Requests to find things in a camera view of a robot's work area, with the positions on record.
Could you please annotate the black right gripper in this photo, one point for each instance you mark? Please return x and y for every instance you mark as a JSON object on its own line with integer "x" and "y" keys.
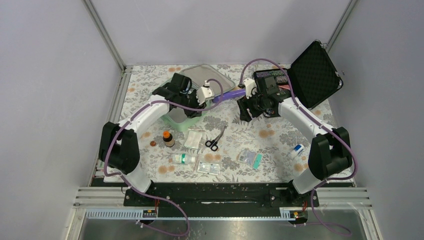
{"x": 244, "y": 103}

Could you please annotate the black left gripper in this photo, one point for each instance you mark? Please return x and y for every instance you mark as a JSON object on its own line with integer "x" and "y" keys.
{"x": 192, "y": 113}

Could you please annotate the white gauze packet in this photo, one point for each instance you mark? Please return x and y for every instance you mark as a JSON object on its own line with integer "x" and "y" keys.
{"x": 193, "y": 139}

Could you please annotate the blister pack plasters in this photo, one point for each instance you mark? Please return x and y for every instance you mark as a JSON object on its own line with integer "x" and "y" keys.
{"x": 209, "y": 168}

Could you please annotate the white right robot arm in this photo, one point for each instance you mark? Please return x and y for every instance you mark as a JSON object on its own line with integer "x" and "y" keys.
{"x": 329, "y": 147}

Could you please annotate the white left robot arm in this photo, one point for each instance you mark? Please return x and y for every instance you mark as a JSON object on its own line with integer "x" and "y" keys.
{"x": 119, "y": 144}

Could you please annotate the mint green medicine case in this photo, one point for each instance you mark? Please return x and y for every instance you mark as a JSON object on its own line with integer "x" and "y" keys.
{"x": 176, "y": 118}

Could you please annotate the purple cylindrical tube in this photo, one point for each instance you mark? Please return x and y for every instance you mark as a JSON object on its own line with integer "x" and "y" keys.
{"x": 229, "y": 95}

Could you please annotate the brown bottle orange cap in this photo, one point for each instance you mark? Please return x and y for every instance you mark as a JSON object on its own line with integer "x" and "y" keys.
{"x": 168, "y": 139}

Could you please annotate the black scissors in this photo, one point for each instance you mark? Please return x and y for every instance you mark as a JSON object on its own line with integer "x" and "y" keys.
{"x": 213, "y": 144}

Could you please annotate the small bag teal strip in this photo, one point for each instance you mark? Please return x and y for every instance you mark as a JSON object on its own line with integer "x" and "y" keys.
{"x": 250, "y": 158}

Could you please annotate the floral table mat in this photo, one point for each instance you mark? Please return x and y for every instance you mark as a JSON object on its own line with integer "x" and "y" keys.
{"x": 273, "y": 138}

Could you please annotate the white bottle green label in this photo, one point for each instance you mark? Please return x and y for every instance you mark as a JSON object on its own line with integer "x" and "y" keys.
{"x": 183, "y": 158}

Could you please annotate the black poker chip case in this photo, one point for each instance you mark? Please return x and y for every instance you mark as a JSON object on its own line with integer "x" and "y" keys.
{"x": 313, "y": 76}

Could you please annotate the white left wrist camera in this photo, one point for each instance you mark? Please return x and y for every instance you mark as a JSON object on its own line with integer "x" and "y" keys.
{"x": 204, "y": 93}

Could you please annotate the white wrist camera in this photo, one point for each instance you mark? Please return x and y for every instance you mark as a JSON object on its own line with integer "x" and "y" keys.
{"x": 204, "y": 93}
{"x": 250, "y": 87}

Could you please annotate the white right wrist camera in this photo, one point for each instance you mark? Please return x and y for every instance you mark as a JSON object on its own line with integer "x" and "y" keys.
{"x": 250, "y": 87}

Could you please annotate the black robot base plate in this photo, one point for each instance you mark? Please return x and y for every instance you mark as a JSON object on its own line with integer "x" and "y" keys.
{"x": 216, "y": 200}

